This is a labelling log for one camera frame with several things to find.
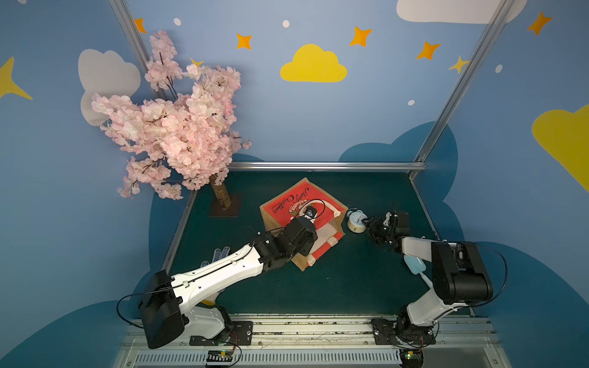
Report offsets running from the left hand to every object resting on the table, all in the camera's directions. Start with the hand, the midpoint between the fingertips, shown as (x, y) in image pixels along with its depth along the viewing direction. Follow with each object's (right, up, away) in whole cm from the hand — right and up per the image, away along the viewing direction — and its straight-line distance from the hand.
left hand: (307, 228), depth 77 cm
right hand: (+27, 0, +20) cm, 34 cm away
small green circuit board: (-29, -41, -5) cm, 50 cm away
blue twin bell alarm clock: (+22, 0, +21) cm, 30 cm away
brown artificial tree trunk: (-37, +13, +21) cm, 44 cm away
